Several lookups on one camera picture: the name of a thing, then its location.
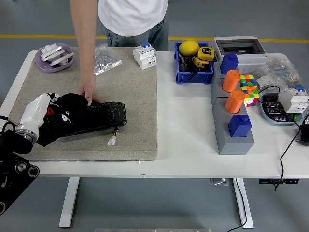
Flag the person's right hand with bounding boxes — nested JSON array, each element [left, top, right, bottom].
[[76, 72, 103, 106]]

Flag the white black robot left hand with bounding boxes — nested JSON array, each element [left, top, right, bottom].
[[19, 92, 61, 132]]

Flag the black desk control panel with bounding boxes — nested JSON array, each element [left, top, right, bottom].
[[258, 178, 299, 185]]

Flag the clear bag of screws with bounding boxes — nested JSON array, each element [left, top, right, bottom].
[[93, 43, 123, 77]]

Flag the purple plastic dish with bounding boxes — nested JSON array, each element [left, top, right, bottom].
[[34, 43, 75, 73]]

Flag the grey-brown mat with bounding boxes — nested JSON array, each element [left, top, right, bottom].
[[8, 46, 159, 162]]

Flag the long white plastic bar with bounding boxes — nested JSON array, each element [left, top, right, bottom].
[[40, 46, 64, 61]]

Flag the small white plastic block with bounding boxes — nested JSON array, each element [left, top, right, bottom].
[[42, 43, 59, 53]]

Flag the white circuit breaker blue lever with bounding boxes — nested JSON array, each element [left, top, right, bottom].
[[132, 42, 157, 71]]

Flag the person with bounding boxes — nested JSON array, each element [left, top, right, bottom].
[[98, 0, 169, 52]]

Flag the black hand tool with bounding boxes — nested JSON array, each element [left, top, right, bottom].
[[178, 52, 190, 72]]

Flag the white table leg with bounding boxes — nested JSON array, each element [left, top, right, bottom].
[[58, 177, 80, 229], [232, 178, 254, 229]]

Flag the blue plastic bin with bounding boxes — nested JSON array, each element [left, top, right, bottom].
[[174, 42, 215, 85]]

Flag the yellow ball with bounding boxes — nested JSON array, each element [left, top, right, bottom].
[[178, 40, 200, 57]]

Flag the yellow black tape measure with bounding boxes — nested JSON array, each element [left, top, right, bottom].
[[193, 57, 210, 70]]

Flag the round yellow tape measure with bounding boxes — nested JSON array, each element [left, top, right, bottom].
[[197, 46, 216, 62]]

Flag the grey peg holder block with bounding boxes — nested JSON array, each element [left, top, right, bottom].
[[210, 61, 242, 109], [213, 95, 256, 155]]

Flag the blue block with knob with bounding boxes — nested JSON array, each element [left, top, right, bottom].
[[228, 114, 253, 138], [220, 53, 239, 75]]

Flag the orange cylinder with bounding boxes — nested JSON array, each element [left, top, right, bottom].
[[222, 70, 241, 93], [225, 90, 245, 114]]

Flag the colourful puzzle cube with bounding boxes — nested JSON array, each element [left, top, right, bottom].
[[240, 86, 261, 108], [239, 74, 259, 89]]

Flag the small bag with white part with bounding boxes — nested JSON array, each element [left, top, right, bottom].
[[255, 74, 275, 90]]

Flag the grey-blue dish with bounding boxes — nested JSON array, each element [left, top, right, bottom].
[[259, 91, 304, 127]]

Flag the black electronic modules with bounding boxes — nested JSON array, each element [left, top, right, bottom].
[[262, 94, 294, 122]]

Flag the clear bags of small parts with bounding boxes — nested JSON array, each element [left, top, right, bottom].
[[262, 58, 302, 85]]

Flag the white triple circuit breaker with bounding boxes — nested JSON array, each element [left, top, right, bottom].
[[277, 83, 309, 114]]

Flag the black power adapter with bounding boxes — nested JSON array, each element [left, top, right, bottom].
[[296, 113, 309, 147]]

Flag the white plastic bracket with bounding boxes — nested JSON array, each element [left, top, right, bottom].
[[49, 51, 75, 67]]

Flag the white connector with wires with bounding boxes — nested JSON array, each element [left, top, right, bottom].
[[107, 128, 120, 146]]

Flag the grey metal bracket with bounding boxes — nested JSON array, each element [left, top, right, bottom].
[[210, 178, 230, 186]]

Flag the grey electrical enclosure box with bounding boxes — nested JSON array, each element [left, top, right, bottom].
[[211, 36, 269, 73]]

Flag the black cable under table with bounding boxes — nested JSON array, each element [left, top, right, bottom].
[[226, 178, 248, 232]]

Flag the black power cable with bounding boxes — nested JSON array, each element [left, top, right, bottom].
[[257, 86, 302, 192]]

